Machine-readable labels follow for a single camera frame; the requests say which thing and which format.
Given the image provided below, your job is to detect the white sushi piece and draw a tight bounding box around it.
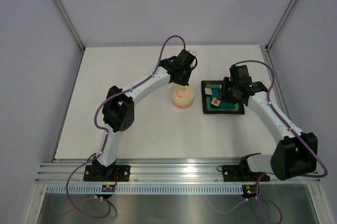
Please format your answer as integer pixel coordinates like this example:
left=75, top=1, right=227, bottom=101
left=204, top=88, right=212, bottom=95

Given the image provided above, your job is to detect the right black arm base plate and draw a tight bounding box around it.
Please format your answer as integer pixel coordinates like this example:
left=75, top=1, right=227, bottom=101
left=221, top=164, right=262, bottom=182

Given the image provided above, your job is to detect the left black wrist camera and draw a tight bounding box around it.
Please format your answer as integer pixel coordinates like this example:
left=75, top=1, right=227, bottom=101
left=177, top=49, right=197, bottom=69

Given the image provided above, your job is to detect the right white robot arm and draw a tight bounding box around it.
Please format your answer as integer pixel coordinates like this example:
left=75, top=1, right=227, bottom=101
left=220, top=77, right=318, bottom=181

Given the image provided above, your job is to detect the aluminium rail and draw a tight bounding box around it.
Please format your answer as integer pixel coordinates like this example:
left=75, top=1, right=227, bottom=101
left=35, top=157, right=321, bottom=184
left=259, top=45, right=293, bottom=121

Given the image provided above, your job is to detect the orange centre sushi piece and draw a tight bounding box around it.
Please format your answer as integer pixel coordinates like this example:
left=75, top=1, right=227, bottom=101
left=211, top=98, right=221, bottom=107

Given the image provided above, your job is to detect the aluminium front rail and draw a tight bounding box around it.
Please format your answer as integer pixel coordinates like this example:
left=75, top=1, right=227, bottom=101
left=35, top=157, right=321, bottom=184

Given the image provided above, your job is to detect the pink round lunch box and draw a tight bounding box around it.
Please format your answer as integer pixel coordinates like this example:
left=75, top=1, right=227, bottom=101
left=172, top=99, right=194, bottom=109

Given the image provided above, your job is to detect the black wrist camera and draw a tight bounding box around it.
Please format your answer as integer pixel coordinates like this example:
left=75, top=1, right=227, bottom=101
left=230, top=65, right=252, bottom=85
left=177, top=49, right=197, bottom=69

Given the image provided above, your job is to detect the left aluminium frame post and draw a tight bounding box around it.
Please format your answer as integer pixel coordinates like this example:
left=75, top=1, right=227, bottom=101
left=52, top=0, right=85, bottom=54

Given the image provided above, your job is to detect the white slotted cable duct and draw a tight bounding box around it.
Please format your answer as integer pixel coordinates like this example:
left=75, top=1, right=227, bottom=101
left=46, top=184, right=243, bottom=195

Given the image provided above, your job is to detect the right side aluminium rail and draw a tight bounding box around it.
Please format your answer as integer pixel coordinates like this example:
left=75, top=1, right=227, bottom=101
left=259, top=45, right=293, bottom=121

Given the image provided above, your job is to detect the cream lid with pink handle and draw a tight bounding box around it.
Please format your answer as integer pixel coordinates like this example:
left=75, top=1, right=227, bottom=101
left=171, top=85, right=195, bottom=100

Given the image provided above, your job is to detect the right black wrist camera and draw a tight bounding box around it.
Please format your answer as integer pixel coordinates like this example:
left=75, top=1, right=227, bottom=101
left=230, top=65, right=252, bottom=85

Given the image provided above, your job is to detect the black and teal square plate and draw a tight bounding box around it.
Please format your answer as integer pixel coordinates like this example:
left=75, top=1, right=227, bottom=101
left=201, top=81, right=245, bottom=115

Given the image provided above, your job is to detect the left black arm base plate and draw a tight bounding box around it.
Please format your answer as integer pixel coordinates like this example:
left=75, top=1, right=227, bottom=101
left=83, top=165, right=131, bottom=182

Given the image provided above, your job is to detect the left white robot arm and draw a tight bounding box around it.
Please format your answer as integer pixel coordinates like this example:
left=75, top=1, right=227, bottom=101
left=91, top=51, right=197, bottom=181

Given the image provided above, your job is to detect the right aluminium frame post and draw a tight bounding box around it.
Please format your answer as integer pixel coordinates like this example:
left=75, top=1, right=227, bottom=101
left=265, top=0, right=299, bottom=53

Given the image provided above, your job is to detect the aluminium frame post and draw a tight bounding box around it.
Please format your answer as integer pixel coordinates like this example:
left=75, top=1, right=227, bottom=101
left=265, top=0, right=299, bottom=53
left=52, top=0, right=85, bottom=54

